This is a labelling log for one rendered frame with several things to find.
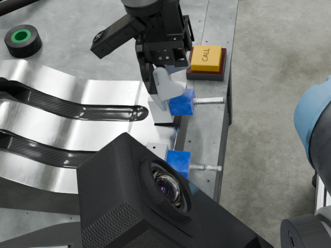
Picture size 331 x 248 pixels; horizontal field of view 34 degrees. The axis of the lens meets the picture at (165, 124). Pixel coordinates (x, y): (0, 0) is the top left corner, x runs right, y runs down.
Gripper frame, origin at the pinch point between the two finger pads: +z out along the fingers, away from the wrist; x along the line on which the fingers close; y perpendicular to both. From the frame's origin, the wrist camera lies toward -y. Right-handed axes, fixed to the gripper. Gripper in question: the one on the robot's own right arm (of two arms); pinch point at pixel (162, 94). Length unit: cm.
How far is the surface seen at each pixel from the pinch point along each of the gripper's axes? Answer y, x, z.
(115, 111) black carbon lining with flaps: -10.6, 0.6, 4.4
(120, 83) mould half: -10.9, 7.3, 2.9
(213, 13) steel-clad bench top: 2.8, 38.8, 9.2
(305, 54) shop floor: 19, 115, 82
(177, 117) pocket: 0.8, 1.7, 7.7
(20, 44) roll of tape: -39.3, 22.4, 1.9
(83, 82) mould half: -18.4, 7.0, 1.9
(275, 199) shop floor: 10, 46, 91
